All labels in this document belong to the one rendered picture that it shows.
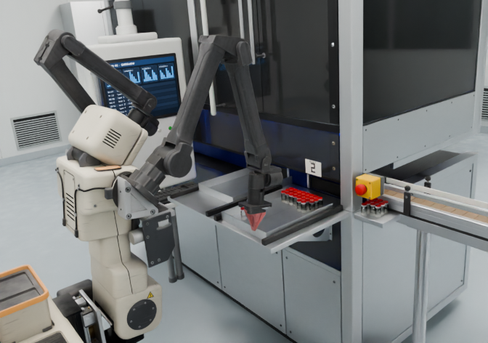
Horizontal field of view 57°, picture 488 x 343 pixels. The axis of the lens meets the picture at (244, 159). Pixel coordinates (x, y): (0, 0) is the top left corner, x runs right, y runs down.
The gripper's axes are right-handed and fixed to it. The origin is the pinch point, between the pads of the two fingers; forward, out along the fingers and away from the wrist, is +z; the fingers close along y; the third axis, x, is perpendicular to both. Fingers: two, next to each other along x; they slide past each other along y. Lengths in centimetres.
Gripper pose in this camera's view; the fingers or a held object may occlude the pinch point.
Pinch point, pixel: (253, 228)
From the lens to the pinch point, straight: 158.3
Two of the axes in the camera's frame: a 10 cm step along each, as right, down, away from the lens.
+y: 7.8, -0.7, 6.2
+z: -0.6, 9.8, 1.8
